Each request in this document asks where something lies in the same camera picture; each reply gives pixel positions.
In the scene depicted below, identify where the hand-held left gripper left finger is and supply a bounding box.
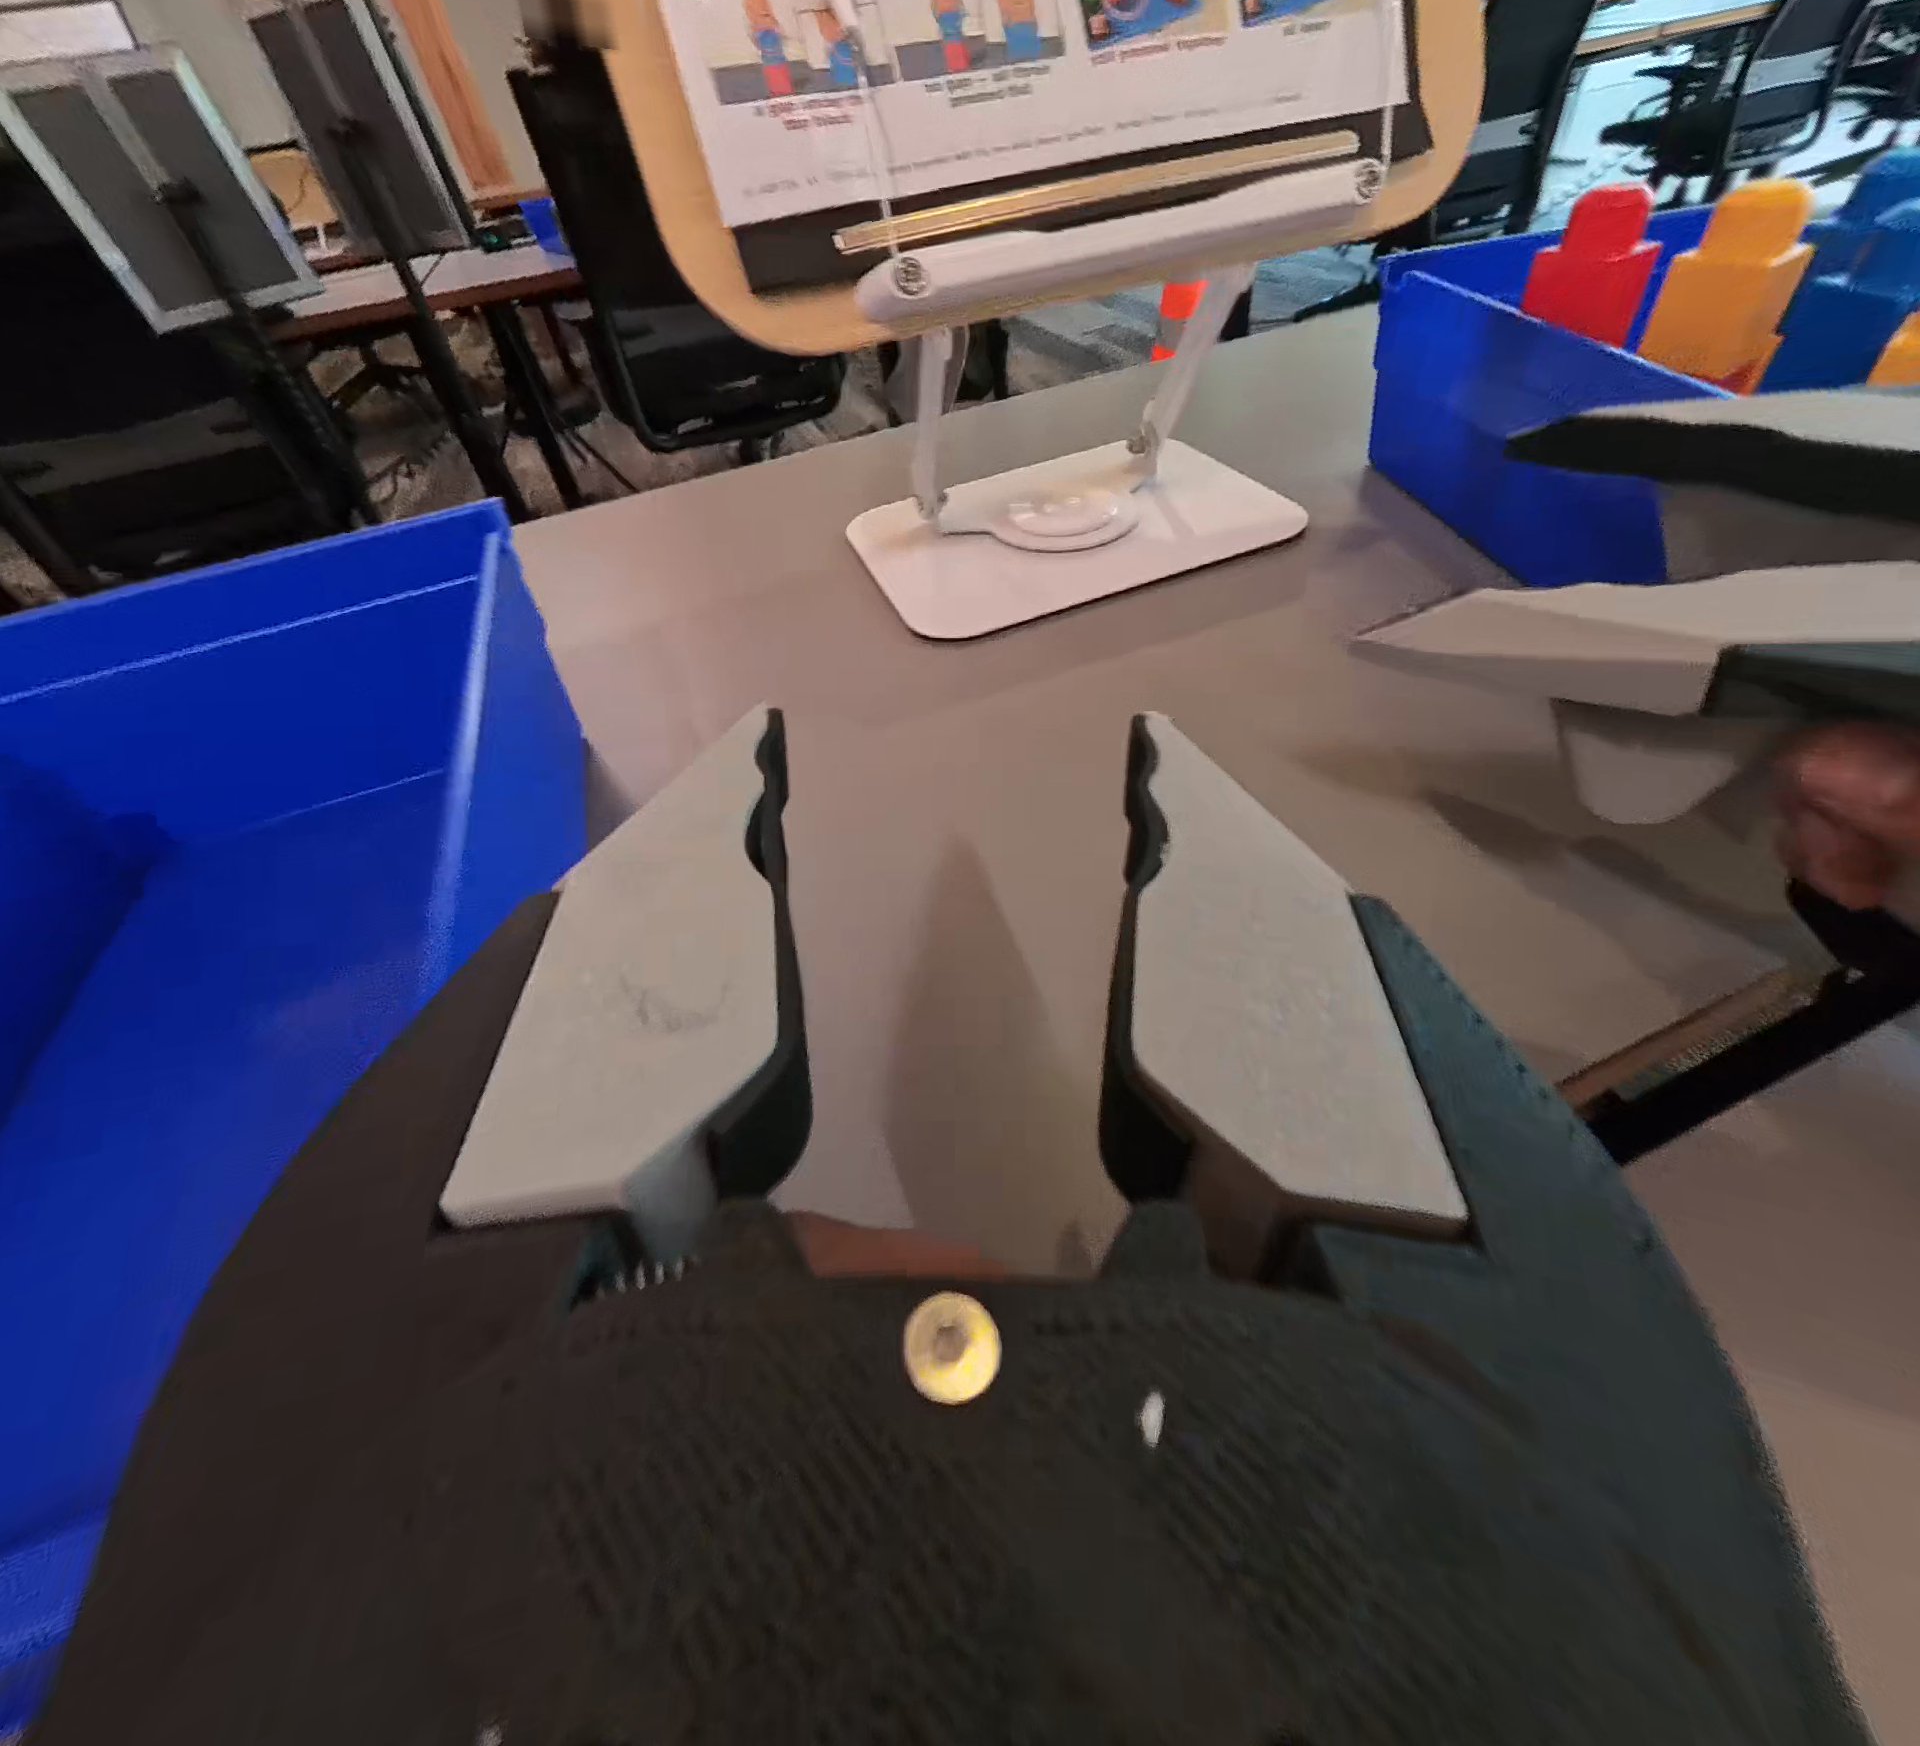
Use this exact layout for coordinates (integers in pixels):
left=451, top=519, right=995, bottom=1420
left=437, top=703, right=813, bottom=1236

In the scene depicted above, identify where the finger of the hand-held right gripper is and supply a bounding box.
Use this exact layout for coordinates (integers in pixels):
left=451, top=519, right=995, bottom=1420
left=1348, top=560, right=1920, bottom=715
left=1504, top=387, right=1920, bottom=586

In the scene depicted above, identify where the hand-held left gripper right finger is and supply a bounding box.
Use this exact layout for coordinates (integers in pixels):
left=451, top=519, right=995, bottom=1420
left=1097, top=710, right=1472, bottom=1245

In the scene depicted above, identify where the blue plastic storage bin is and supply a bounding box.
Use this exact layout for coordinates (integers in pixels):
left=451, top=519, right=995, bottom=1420
left=1369, top=201, right=1920, bottom=587
left=0, top=498, right=588, bottom=1687

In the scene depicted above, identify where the blue mega block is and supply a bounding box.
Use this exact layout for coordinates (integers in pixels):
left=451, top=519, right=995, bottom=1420
left=1754, top=144, right=1920, bottom=393

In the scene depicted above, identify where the orange mega block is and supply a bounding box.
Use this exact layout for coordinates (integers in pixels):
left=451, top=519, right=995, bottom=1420
left=1635, top=176, right=1820, bottom=393

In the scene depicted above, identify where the red mega block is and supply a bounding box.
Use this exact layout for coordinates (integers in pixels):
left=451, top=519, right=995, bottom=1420
left=1519, top=183, right=1667, bottom=350

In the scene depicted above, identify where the person's right hand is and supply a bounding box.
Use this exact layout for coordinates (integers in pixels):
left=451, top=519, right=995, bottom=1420
left=1776, top=721, right=1920, bottom=911

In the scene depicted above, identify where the black office chair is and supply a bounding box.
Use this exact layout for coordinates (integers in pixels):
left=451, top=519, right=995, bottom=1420
left=1595, top=0, right=1920, bottom=209
left=507, top=66, right=848, bottom=454
left=1424, top=0, right=1635, bottom=252

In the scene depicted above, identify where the grey background table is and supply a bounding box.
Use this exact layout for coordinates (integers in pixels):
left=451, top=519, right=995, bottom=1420
left=260, top=246, right=588, bottom=346

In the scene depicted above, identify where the grey panel on tripod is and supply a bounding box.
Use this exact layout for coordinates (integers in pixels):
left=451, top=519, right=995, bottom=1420
left=0, top=49, right=323, bottom=336
left=238, top=0, right=479, bottom=263

